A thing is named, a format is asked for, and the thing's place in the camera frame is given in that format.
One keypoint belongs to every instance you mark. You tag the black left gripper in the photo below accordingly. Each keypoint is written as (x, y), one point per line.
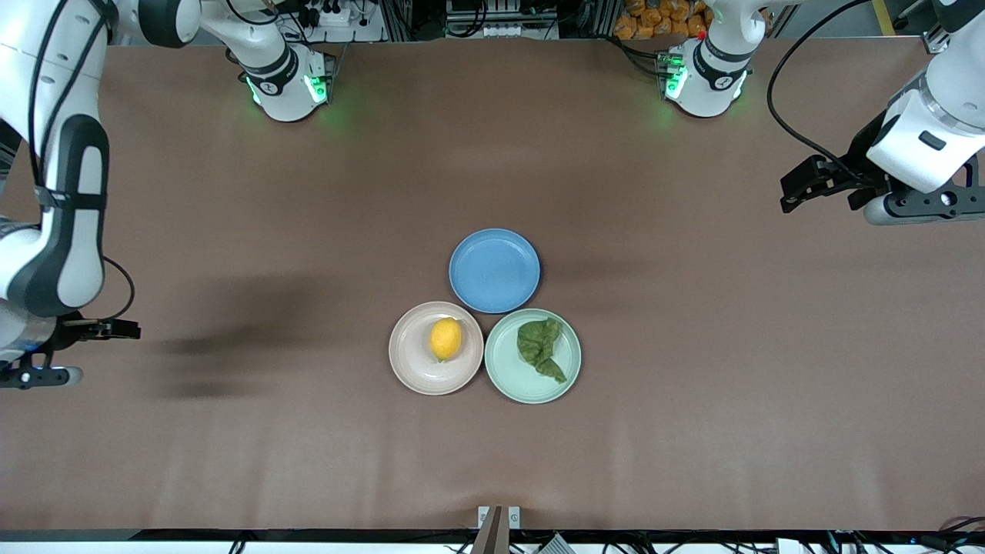
(863, 163)

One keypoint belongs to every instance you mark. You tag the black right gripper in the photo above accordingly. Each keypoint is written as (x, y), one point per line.
(75, 329)

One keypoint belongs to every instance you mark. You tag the green lettuce leaf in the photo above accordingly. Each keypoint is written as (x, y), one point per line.
(539, 342)

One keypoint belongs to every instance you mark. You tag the yellow lemon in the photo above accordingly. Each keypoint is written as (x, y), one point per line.
(445, 338)

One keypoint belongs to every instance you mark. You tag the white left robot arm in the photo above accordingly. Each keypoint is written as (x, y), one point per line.
(712, 77)

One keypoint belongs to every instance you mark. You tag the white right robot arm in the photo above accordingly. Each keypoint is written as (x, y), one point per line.
(281, 85)

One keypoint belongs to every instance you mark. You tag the orange fruit pile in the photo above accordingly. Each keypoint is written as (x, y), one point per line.
(646, 19)

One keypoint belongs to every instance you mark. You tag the beige round plate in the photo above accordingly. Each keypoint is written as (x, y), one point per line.
(412, 362)

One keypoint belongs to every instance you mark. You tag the blue round plate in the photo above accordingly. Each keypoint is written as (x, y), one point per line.
(494, 271)

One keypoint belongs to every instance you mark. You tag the small white power strip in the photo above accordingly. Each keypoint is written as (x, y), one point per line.
(504, 31)

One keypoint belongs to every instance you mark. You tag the black equipment rack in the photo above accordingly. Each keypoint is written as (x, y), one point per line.
(500, 9)

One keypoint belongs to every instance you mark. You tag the small white box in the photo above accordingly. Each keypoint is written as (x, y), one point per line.
(789, 546)

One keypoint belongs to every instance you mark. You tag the pale green round plate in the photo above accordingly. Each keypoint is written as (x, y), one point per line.
(504, 369)

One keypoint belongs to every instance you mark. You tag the white power strip board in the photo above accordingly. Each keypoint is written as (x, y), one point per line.
(362, 32)

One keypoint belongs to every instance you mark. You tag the grey ribbed object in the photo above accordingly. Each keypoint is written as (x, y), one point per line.
(555, 545)

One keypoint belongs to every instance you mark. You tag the aluminium frame extrusion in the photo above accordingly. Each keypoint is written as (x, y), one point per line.
(933, 45)

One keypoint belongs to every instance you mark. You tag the aluminium frame post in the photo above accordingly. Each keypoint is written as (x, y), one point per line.
(604, 19)
(400, 19)

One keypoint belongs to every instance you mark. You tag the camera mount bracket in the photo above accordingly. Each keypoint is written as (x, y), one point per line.
(492, 535)

